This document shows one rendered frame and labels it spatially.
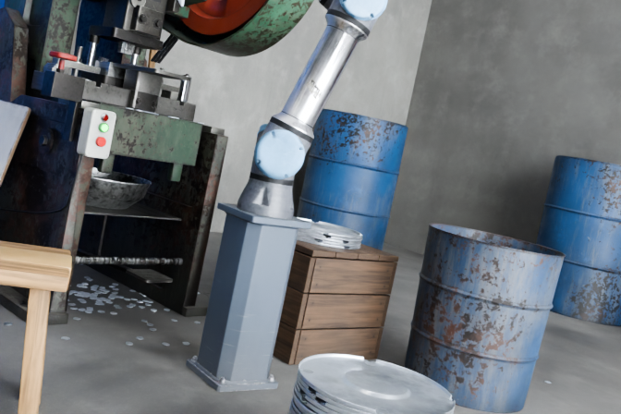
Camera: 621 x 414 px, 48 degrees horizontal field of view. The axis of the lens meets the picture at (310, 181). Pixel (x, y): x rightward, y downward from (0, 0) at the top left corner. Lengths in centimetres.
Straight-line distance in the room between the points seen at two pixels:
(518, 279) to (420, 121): 359
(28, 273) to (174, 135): 108
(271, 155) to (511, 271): 80
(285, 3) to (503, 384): 140
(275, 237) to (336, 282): 42
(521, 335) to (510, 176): 307
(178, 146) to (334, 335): 79
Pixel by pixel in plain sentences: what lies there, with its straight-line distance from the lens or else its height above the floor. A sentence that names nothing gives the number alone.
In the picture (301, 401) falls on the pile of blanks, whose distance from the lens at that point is 131.
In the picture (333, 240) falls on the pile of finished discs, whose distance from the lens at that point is 220.
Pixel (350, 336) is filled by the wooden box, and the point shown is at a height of 8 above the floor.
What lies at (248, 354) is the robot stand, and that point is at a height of 9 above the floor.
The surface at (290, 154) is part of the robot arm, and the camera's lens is 165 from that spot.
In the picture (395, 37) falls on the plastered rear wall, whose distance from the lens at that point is 543.
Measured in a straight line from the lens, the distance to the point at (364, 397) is 127.
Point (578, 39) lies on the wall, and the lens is 513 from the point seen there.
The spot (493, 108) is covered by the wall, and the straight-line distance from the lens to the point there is 528.
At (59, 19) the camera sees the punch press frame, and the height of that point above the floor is 89.
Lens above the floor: 65
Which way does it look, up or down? 3 degrees down
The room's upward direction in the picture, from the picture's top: 12 degrees clockwise
